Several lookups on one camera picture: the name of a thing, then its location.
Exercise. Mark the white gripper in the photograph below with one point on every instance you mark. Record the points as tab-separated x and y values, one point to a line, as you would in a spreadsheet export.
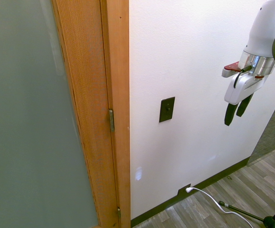
239	88

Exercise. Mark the dark baseboard strip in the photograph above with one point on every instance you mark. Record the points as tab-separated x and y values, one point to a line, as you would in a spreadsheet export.
192	190

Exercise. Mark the metal door hinge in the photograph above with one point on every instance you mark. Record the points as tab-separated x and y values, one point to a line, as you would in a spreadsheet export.
111	120
119	212

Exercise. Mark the frosted glass wooden door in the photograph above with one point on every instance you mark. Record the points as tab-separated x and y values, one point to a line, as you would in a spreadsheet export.
40	114

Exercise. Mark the grey wrist camera red mount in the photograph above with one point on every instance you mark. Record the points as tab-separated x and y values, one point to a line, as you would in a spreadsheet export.
231	69

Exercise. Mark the dark light switch plate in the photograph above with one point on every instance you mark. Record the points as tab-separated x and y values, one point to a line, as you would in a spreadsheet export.
167	109

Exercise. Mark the dark wall outlet plate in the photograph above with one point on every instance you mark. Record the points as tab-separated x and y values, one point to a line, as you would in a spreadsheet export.
184	189

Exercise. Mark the black camera stand tripod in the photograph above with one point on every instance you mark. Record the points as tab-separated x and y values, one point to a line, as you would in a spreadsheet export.
258	213

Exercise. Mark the wooden door frame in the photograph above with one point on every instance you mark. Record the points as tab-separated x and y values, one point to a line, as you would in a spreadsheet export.
119	114

